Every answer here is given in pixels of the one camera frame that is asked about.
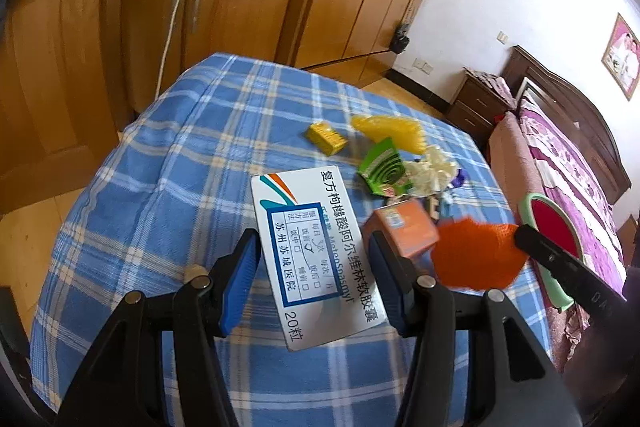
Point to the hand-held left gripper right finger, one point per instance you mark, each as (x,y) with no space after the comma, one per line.
(391,292)

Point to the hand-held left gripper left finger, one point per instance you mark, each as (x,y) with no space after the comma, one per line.
(240,287)

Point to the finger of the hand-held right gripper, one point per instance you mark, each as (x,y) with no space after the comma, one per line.
(550,252)

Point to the green and red bin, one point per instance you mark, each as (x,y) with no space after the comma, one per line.
(550,217)

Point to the orange cardboard box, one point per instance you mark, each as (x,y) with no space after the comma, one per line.
(407,227)

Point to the orange foam net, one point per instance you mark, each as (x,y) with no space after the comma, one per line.
(475,257)

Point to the white medicine box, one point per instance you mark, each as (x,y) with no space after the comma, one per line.
(310,227)

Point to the small purple wrapper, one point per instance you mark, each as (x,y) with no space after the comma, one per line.
(457,179)

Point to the green spiral print packet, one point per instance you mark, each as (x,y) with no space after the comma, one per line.
(385,167)

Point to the cream wrapper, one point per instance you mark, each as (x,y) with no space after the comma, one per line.
(430,172)

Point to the yellow foam net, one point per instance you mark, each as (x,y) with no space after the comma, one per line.
(390,132)

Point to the small yellow box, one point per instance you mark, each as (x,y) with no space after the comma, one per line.
(325,138)

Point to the bed with purple floral cover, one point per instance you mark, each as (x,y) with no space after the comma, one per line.
(565,167)

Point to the blue plaid blanket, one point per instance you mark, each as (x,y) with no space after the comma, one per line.
(175,187)

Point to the dark wooden headboard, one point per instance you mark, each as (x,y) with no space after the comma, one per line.
(575,107)

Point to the dark wooden nightstand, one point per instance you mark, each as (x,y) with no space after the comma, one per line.
(472,107)

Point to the pile of cloth on nightstand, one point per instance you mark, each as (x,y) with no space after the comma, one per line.
(492,84)

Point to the wooden corner shelf cabinet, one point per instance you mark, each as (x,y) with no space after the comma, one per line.
(235,17)

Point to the wooden door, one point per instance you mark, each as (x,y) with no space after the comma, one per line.
(50,57)

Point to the framed wall picture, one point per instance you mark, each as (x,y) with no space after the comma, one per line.
(622,57)

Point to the white wall switch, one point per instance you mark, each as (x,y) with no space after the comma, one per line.
(501,37)

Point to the white wall socket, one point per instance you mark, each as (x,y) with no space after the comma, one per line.
(422,67)

